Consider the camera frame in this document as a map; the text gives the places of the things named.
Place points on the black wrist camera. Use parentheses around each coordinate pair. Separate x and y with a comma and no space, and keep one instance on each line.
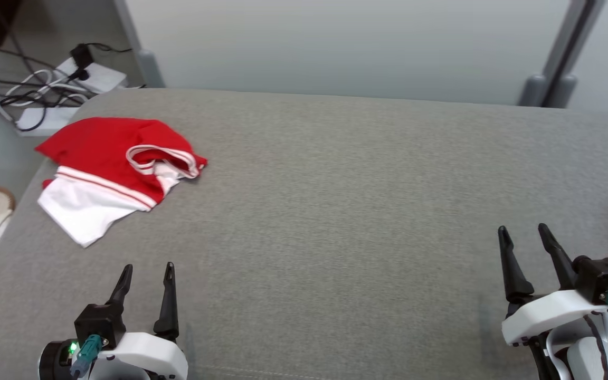
(98,322)
(602,277)

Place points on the large white power strip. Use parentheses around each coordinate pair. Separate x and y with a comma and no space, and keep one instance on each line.
(103,79)

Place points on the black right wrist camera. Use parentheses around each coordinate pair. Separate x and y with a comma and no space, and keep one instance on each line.
(602,277)

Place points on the light grey partition post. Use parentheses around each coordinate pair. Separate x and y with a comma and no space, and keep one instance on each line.
(533,89)

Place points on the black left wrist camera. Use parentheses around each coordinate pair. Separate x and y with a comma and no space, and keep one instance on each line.
(98,322)

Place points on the teal left camera connector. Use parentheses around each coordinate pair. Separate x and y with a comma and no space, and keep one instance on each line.
(87,353)

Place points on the red white basketball jersey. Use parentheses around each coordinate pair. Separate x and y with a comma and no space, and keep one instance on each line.
(98,142)

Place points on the small white power strip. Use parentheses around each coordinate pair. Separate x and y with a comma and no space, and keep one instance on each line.
(45,120)

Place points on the grey slanted partition post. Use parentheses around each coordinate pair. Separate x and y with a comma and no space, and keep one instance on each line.
(151,68)

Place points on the dark grey partition post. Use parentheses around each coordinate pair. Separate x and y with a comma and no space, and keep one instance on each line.
(565,92)

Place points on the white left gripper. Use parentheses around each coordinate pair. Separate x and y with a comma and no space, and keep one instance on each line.
(151,356)

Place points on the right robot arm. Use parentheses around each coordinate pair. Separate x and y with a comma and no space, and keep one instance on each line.
(581,359)

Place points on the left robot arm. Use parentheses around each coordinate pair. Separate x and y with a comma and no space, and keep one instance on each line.
(53,364)

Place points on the black plug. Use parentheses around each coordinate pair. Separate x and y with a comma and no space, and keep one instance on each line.
(79,75)

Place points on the black power adapter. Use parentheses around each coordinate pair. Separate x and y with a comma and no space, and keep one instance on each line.
(81,55)

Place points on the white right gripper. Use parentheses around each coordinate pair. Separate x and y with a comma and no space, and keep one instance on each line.
(547,314)

